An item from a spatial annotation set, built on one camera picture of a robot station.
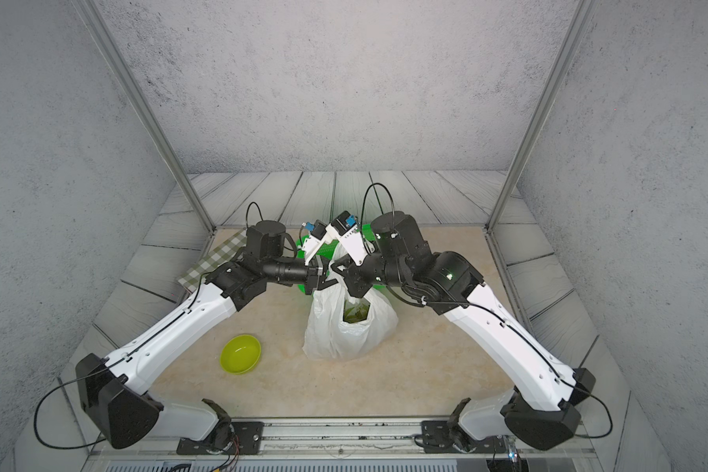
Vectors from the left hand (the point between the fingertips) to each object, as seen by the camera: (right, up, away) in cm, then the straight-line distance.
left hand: (351, 278), depth 65 cm
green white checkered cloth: (-50, +4, +47) cm, 69 cm away
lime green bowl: (-33, -24, +22) cm, 47 cm away
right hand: (-3, +3, -5) cm, 7 cm away
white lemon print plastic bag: (-6, -15, +7) cm, 18 cm away
